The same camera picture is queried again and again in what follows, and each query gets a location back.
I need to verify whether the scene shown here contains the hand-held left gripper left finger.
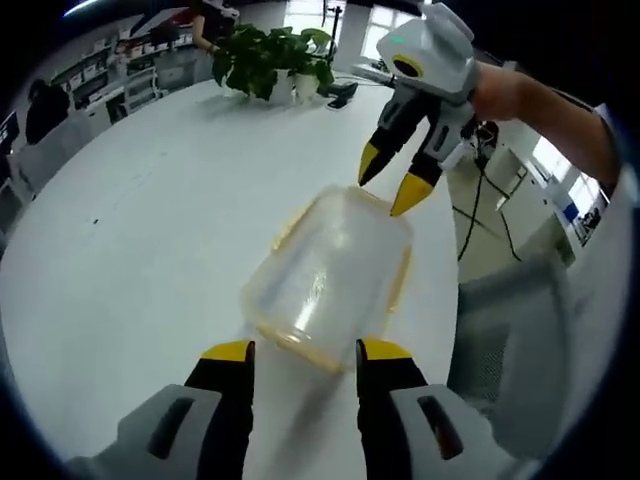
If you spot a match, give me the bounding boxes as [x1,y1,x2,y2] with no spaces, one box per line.
[68,339,257,480]

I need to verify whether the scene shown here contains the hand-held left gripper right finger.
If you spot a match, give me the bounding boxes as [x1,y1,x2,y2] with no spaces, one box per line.
[355,337,522,480]

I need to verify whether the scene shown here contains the clear plastic box yellow buckles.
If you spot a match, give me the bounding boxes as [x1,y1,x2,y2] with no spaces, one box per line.
[239,183,416,376]

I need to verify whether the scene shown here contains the person's right hand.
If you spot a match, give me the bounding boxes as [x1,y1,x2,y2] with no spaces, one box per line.
[471,63,522,124]

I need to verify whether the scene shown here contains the dark device on table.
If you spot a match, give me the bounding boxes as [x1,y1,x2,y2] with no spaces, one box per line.
[326,81,360,110]

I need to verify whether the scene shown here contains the green potted plant white pot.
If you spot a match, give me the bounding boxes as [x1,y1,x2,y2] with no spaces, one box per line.
[292,27,335,100]
[211,22,297,104]

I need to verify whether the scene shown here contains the black tripod stand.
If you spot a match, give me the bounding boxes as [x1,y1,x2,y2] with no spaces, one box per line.
[319,0,347,52]

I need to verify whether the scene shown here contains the grey mesh office chair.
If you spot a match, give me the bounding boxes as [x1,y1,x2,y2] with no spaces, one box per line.
[446,253,604,460]

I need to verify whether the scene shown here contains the white mesh chair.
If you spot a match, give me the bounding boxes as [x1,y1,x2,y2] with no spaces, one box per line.
[156,56,199,92]
[123,64,162,114]

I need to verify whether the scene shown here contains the white storage shelving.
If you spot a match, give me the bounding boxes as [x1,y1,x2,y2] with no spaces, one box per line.
[48,13,197,97]

